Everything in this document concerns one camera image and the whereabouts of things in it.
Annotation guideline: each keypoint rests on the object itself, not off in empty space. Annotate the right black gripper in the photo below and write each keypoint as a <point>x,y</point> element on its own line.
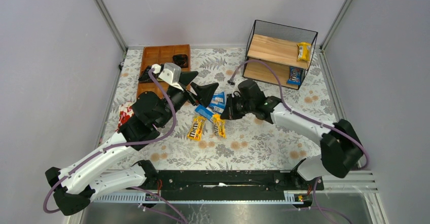
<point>229,107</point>

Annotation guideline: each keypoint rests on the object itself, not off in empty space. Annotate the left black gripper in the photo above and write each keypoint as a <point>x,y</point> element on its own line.
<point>187,91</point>

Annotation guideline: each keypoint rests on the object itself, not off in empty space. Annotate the yellow m&m bag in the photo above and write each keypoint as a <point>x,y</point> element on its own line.
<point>219,126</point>
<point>196,130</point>

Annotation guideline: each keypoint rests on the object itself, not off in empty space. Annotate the blue m&m candy bag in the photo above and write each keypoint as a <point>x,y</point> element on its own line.
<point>295,76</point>

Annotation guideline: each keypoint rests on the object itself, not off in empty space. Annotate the yellow candy bag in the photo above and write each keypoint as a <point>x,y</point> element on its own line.
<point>304,51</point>

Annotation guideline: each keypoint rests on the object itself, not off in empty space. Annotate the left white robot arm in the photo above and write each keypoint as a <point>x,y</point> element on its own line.
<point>75,187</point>

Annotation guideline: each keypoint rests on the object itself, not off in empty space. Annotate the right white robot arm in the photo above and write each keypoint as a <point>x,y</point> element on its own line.
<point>340,148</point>

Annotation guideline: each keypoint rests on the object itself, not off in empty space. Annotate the blue candy bag top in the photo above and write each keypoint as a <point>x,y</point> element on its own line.
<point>219,99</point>

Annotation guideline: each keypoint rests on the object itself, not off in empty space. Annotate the blue candy bag right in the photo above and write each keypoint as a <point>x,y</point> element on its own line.
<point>216,108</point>

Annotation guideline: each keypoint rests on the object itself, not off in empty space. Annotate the blue candy bag long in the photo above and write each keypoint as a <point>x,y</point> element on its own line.
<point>204,112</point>

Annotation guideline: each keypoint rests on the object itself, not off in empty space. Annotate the black glossy item in tray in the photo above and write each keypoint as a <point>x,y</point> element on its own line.
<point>181,60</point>

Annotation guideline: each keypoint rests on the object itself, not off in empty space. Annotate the orange wooden compartment tray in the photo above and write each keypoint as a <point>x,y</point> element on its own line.
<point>161,54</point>

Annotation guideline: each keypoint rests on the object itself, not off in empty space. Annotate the floral table mat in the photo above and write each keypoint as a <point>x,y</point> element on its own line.
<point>250,144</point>

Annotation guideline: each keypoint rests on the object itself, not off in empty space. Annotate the red white patterned cloth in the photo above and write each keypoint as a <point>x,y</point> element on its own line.
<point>125,113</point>

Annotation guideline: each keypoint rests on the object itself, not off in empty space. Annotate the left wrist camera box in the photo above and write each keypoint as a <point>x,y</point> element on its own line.
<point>170,73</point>

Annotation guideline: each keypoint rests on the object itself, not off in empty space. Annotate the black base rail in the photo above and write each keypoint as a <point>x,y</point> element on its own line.
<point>224,185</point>

